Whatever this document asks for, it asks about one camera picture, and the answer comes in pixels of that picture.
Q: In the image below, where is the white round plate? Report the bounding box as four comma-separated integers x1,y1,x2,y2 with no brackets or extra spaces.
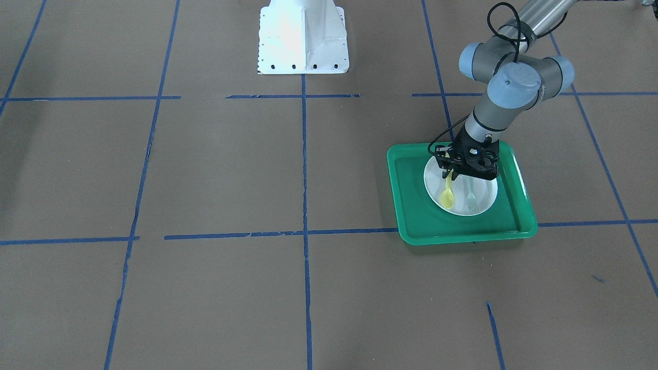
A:
423,157,498,216

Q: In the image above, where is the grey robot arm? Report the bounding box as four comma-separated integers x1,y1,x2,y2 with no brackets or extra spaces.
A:
428,1,574,180

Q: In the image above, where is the yellow plastic spoon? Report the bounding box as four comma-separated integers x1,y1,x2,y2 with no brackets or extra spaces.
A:
439,164,454,209

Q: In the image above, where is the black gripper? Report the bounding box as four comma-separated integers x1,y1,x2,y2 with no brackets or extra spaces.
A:
435,128,500,182

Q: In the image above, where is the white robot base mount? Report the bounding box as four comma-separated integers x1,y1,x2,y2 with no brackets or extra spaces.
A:
257,1,350,75

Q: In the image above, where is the green plastic tray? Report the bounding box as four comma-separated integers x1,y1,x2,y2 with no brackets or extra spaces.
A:
386,141,538,246

